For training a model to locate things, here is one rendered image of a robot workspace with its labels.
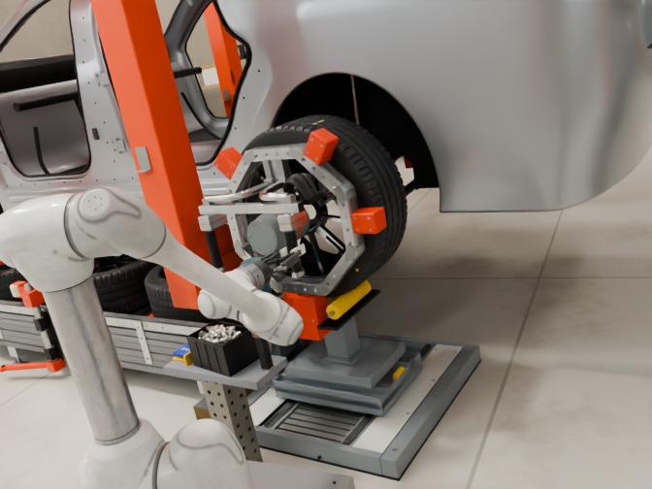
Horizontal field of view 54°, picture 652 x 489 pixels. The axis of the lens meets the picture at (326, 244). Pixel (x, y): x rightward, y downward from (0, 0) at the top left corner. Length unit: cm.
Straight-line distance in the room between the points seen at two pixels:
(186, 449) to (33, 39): 1070
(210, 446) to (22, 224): 60
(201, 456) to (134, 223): 53
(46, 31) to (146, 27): 917
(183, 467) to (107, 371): 26
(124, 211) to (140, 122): 126
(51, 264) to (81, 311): 12
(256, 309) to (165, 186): 100
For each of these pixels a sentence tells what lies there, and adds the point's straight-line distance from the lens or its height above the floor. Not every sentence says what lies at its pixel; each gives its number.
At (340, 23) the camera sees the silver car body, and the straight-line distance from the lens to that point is 251.
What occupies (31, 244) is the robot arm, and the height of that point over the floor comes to 117.
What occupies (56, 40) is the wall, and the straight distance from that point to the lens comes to 1151.
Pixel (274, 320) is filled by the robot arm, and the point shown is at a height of 79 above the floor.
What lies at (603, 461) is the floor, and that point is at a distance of 237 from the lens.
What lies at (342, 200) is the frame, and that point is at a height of 93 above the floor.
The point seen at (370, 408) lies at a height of 12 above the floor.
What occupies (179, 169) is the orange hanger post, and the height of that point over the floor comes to 108.
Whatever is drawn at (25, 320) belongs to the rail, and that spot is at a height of 31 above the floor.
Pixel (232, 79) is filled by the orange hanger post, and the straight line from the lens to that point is 576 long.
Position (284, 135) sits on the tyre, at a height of 115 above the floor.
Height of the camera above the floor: 144
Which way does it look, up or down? 17 degrees down
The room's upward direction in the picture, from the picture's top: 11 degrees counter-clockwise
